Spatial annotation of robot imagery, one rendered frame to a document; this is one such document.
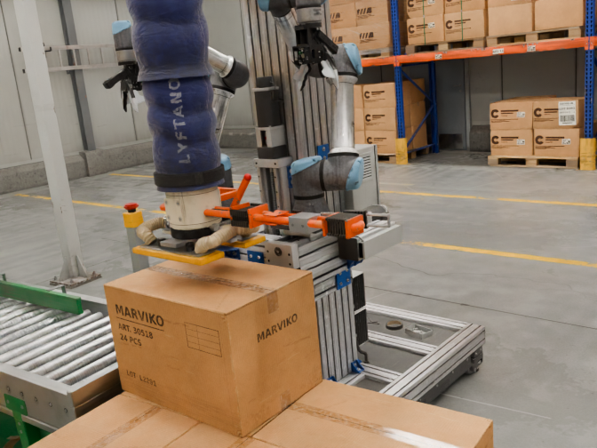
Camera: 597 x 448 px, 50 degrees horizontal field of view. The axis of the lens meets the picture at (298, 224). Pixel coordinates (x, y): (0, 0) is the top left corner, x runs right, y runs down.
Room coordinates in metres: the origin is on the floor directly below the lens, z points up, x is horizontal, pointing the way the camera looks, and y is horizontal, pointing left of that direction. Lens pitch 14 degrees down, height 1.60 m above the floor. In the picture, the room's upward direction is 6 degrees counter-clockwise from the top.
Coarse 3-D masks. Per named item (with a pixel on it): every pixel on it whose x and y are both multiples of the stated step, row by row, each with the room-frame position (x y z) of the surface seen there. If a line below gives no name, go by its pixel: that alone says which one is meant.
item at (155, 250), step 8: (160, 240) 2.00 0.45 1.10; (136, 248) 2.03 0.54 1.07; (144, 248) 2.02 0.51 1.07; (152, 248) 2.00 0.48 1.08; (160, 248) 1.98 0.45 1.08; (168, 248) 1.98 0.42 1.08; (176, 248) 1.97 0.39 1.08; (184, 248) 1.96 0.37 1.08; (192, 248) 1.92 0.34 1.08; (152, 256) 1.98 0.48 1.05; (160, 256) 1.95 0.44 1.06; (168, 256) 1.92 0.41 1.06; (176, 256) 1.90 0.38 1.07; (184, 256) 1.88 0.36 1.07; (192, 256) 1.87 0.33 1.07; (200, 256) 1.86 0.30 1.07; (208, 256) 1.86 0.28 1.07; (216, 256) 1.87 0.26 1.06; (224, 256) 1.90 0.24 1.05; (200, 264) 1.83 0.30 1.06
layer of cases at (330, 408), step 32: (320, 384) 1.98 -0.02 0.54; (96, 416) 1.92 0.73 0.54; (128, 416) 1.90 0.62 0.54; (160, 416) 1.88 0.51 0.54; (288, 416) 1.80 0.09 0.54; (320, 416) 1.78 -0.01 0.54; (352, 416) 1.76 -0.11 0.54; (384, 416) 1.75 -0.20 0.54; (416, 416) 1.73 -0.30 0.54; (448, 416) 1.71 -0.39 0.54
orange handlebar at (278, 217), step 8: (224, 192) 2.31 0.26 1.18; (232, 192) 2.22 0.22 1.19; (224, 200) 2.20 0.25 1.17; (160, 208) 2.11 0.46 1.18; (216, 208) 1.99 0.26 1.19; (224, 208) 1.97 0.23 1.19; (216, 216) 1.94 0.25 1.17; (224, 216) 1.91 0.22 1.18; (256, 216) 1.82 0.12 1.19; (264, 216) 1.80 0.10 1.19; (272, 216) 1.78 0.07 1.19; (280, 216) 1.78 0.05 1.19; (288, 216) 1.79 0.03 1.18; (320, 216) 1.73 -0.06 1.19; (264, 224) 1.80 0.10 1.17; (272, 224) 1.78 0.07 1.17; (280, 224) 1.78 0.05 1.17; (288, 224) 1.74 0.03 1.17; (312, 224) 1.68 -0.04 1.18; (320, 224) 1.67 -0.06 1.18; (360, 224) 1.61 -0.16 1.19
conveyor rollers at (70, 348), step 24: (0, 312) 3.05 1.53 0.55; (24, 312) 3.05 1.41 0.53; (48, 312) 2.97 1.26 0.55; (0, 336) 2.75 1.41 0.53; (24, 336) 2.68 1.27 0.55; (48, 336) 2.66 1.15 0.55; (72, 336) 2.65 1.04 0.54; (96, 336) 2.64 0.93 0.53; (0, 360) 2.47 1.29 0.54; (24, 360) 2.45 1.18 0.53; (48, 360) 2.44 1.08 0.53; (72, 360) 2.43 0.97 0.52; (96, 360) 2.41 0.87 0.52; (72, 384) 2.22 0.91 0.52
